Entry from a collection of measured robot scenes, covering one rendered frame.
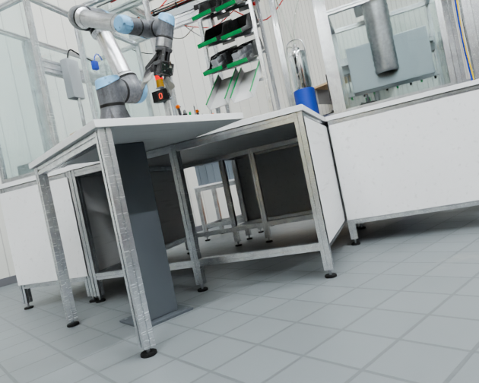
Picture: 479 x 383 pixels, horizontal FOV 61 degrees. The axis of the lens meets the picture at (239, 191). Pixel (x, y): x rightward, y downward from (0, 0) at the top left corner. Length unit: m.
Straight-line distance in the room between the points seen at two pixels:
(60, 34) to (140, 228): 4.05
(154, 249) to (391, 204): 1.51
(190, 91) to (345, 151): 3.92
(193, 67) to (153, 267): 4.82
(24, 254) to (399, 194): 2.46
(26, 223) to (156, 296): 1.32
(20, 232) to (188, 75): 3.99
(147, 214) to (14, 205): 1.32
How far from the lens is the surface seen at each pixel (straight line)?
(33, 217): 2.97
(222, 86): 2.49
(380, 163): 2.70
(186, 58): 6.45
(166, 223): 3.49
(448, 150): 2.72
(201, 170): 4.51
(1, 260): 4.94
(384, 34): 2.89
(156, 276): 1.96
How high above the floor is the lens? 0.54
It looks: 1 degrees down
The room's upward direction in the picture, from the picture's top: 12 degrees counter-clockwise
